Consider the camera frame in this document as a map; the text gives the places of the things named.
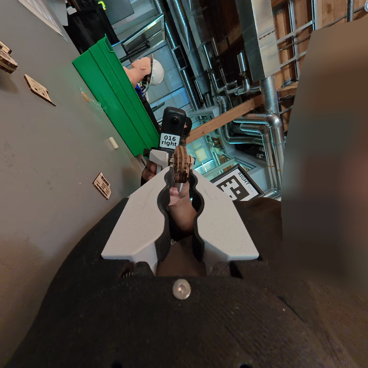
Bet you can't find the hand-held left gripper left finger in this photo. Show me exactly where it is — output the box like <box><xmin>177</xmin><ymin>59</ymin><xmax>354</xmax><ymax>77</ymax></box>
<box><xmin>101</xmin><ymin>167</ymin><xmax>176</xmax><ymax>275</ymax></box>

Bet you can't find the wooden mechanical model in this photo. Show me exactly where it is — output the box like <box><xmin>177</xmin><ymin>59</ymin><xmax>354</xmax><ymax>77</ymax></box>
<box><xmin>0</xmin><ymin>40</ymin><xmax>18</xmax><ymax>74</ymax></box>

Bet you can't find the person's right hand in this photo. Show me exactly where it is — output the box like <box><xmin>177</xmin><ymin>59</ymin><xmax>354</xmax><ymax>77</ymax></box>
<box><xmin>142</xmin><ymin>164</ymin><xmax>199</xmax><ymax>235</ymax></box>

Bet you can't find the small flat wooden piece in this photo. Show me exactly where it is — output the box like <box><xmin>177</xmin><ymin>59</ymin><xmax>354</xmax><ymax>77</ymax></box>
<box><xmin>24</xmin><ymin>74</ymin><xmax>56</xmax><ymax>107</ymax></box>
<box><xmin>92</xmin><ymin>172</ymin><xmax>112</xmax><ymax>200</ymax></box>

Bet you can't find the framed marker sign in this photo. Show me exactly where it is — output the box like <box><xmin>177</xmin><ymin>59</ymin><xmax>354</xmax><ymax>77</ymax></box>
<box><xmin>211</xmin><ymin>164</ymin><xmax>265</xmax><ymax>202</ymax></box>

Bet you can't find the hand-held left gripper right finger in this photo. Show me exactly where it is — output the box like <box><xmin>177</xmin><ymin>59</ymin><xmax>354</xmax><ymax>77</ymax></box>
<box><xmin>188</xmin><ymin>170</ymin><xmax>260</xmax><ymax>275</ymax></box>

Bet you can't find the small clear plastic bag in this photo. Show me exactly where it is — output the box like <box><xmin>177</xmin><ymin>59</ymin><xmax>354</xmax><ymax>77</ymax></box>
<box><xmin>80</xmin><ymin>90</ymin><xmax>103</xmax><ymax>111</ymax></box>

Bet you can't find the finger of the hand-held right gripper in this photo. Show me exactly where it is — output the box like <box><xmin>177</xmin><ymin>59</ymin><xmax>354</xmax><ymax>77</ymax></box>
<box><xmin>149</xmin><ymin>150</ymin><xmax>174</xmax><ymax>175</ymax></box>

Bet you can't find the white hard hat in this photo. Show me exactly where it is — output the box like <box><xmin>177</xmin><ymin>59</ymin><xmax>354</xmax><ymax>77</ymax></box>
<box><xmin>148</xmin><ymin>53</ymin><xmax>165</xmax><ymax>87</ymax></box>

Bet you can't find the wooden beam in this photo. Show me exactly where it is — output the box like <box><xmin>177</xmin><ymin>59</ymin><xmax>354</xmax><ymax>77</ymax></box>
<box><xmin>186</xmin><ymin>94</ymin><xmax>265</xmax><ymax>143</ymax></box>

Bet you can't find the mannequin head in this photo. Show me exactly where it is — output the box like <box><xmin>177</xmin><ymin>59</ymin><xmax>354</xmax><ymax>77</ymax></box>
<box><xmin>123</xmin><ymin>56</ymin><xmax>153</xmax><ymax>87</ymax></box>

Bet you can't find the clear bag with sheet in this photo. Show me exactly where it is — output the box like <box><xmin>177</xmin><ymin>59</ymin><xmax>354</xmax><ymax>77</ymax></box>
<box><xmin>19</xmin><ymin>0</ymin><xmax>68</xmax><ymax>38</ymax></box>

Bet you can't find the grey desk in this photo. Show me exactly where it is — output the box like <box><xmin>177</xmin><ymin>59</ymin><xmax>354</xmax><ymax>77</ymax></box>
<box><xmin>0</xmin><ymin>0</ymin><xmax>161</xmax><ymax>363</ymax></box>

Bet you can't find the wooden gear assembly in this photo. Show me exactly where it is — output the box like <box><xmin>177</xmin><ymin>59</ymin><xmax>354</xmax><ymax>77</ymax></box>
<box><xmin>170</xmin><ymin>145</ymin><xmax>193</xmax><ymax>183</ymax></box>

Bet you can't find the green plastic bin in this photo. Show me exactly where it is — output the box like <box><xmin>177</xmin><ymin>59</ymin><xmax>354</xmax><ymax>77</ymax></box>
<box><xmin>72</xmin><ymin>34</ymin><xmax>161</xmax><ymax>157</ymax></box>

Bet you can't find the cluster of silver pipes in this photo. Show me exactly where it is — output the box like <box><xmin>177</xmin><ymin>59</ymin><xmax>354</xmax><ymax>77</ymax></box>
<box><xmin>155</xmin><ymin>0</ymin><xmax>288</xmax><ymax>199</ymax></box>

